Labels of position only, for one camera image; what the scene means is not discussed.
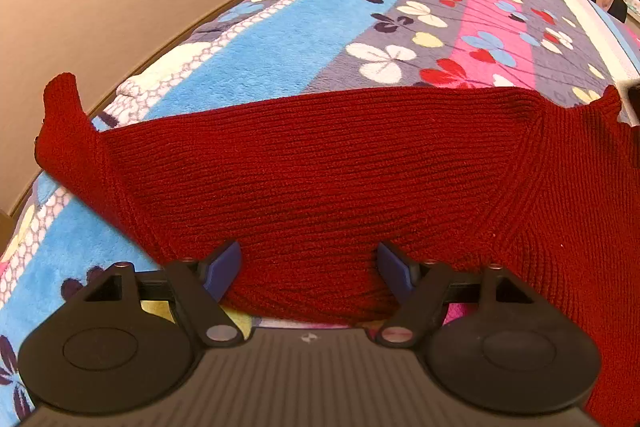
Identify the red knit sweater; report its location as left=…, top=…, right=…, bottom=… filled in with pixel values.
left=34, top=73, right=640, bottom=427

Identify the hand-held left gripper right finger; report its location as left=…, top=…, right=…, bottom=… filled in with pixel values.
left=376, top=241, right=538, bottom=349

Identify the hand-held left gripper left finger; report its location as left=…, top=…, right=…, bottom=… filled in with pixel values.
left=75, top=241, right=246, bottom=349

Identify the floral fleece blanket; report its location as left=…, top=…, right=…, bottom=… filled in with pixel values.
left=0, top=0, right=640, bottom=427

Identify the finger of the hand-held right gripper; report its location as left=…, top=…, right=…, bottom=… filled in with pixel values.
left=619, top=79, right=640, bottom=128

